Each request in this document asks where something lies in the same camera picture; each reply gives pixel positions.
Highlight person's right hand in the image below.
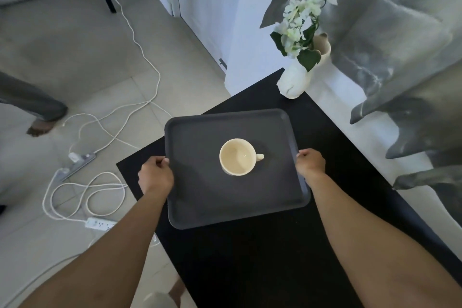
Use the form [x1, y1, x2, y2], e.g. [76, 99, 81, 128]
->
[295, 148, 326, 184]

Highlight long white power cable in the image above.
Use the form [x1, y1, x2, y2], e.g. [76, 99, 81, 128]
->
[63, 0, 173, 155]

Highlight person's left forearm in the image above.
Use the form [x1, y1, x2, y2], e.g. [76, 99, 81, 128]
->
[20, 189, 170, 308]

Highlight white ceramic vase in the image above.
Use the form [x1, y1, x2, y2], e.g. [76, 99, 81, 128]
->
[276, 33, 332, 99]

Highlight white flowers with green leaves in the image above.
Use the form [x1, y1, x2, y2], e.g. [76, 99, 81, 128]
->
[270, 0, 338, 72]

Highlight grey curtain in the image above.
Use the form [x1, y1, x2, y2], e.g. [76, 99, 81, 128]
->
[259, 0, 462, 227]

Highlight dark grey serving tray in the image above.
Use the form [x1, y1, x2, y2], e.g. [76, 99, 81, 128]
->
[164, 109, 312, 230]

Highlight person's left hand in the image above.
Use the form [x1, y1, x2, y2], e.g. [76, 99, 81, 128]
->
[137, 155, 175, 197]

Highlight coiled white cable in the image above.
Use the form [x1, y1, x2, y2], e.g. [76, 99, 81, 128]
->
[42, 171, 128, 222]

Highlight thin white floor cable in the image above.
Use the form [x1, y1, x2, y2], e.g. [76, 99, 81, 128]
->
[0, 232, 161, 308]

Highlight white power strip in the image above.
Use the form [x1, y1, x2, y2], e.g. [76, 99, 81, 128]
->
[85, 217, 118, 232]

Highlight cream ceramic cup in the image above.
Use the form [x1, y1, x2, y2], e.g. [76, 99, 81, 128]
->
[219, 138, 265, 176]

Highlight person's right forearm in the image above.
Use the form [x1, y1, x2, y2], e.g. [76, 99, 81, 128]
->
[306, 173, 462, 308]

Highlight grey power strip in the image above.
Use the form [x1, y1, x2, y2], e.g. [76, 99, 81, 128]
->
[61, 152, 97, 182]

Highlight white cabinet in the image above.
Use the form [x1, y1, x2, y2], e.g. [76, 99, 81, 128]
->
[132, 0, 289, 97]

